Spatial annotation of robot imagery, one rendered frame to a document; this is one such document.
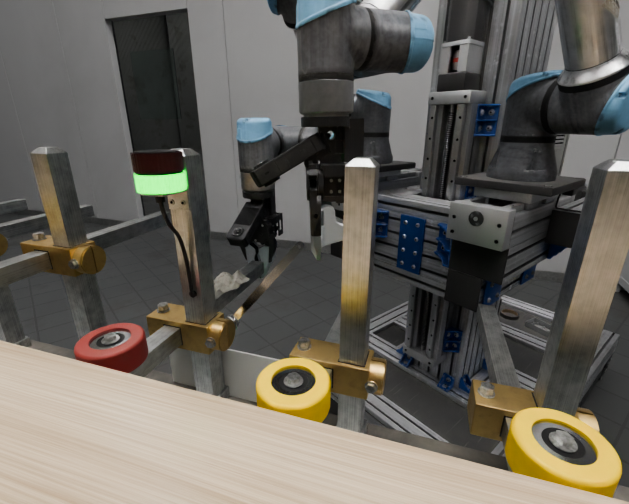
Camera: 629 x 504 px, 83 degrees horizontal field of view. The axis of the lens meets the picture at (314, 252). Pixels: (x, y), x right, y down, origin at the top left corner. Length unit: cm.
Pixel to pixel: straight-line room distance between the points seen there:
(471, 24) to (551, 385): 94
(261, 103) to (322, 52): 295
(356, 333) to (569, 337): 24
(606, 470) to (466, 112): 94
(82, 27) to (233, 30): 175
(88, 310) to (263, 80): 291
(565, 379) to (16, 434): 56
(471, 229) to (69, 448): 79
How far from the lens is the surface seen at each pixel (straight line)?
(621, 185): 44
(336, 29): 51
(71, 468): 39
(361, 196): 42
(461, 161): 116
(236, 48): 360
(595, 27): 86
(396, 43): 55
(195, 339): 60
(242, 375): 66
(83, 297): 75
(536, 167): 98
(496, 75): 122
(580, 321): 48
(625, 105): 89
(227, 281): 73
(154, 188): 47
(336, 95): 49
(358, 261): 44
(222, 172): 371
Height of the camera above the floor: 116
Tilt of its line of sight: 20 degrees down
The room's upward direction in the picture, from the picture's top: straight up
